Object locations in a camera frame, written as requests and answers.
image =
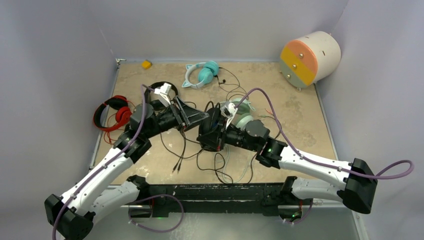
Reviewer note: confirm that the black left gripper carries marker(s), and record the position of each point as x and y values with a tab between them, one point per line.
191	117

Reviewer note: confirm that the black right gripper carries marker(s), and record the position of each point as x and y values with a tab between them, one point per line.
224	137

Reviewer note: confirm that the black blue gaming headphones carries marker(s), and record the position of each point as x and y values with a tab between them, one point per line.
221	154

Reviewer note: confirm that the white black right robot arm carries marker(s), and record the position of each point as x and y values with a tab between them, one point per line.
351	183

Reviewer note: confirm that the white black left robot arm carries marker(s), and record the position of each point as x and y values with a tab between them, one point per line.
73	213

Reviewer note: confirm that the mint green headphones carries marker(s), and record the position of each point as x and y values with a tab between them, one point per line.
243	116

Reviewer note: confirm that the small black headphones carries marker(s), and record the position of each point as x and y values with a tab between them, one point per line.
152	98

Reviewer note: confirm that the teal cat ear headphones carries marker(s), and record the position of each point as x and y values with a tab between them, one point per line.
208	71

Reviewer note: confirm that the red headphones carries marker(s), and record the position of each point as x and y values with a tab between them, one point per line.
112	115

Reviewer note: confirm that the small yellow block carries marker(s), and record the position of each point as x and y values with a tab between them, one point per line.
146	64

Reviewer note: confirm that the round pastel drawer box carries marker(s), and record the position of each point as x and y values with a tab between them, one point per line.
310	58

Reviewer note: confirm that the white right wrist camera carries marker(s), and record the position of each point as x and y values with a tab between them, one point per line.
228	110

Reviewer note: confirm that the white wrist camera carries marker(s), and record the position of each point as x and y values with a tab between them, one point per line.
228	110
163	90

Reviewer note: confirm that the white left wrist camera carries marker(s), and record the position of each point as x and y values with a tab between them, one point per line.
163	90

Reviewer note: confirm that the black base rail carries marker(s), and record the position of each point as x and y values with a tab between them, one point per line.
268	199

